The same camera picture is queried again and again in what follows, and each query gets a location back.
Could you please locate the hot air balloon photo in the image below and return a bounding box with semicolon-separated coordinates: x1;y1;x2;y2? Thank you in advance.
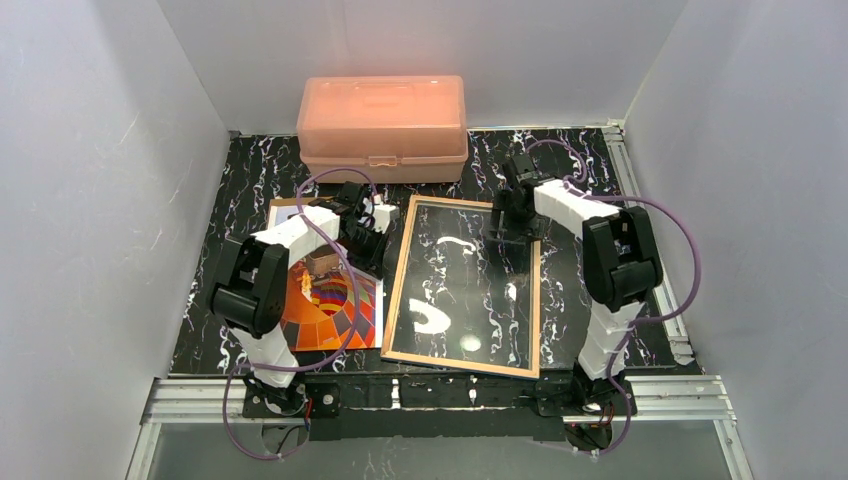
266;201;386;352

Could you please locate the clear acrylic frame sheet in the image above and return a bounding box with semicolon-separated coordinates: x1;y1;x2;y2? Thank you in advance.
389;201;535;372

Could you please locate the blue wooden picture frame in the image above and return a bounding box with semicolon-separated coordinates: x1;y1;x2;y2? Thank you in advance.
380;194;542;381

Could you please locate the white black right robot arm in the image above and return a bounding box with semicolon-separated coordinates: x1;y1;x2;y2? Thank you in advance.
488;154;663;381

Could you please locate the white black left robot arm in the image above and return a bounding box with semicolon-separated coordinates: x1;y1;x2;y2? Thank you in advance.
208;182;399;389

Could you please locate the brown cardboard backing board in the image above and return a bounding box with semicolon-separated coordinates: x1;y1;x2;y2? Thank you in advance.
266;196;340;234

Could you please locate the translucent pink plastic storage box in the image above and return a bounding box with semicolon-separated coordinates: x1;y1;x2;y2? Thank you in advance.
296;75;469;184

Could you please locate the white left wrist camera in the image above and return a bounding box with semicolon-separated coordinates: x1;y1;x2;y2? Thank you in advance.
372;203;399;234

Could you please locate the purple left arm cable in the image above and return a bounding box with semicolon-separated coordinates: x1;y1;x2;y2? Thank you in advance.
222;167;382;463

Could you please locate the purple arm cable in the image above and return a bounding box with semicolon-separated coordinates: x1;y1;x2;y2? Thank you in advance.
222;167;382;463
523;138;703;457

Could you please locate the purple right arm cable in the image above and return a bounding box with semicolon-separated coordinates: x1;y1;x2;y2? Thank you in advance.
523;138;703;457

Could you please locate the aluminium right side rail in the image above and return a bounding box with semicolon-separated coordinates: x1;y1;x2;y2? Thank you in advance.
604;120;701;366

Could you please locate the aluminium front mounting rail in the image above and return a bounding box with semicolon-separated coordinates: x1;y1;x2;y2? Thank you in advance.
142;373;737;423

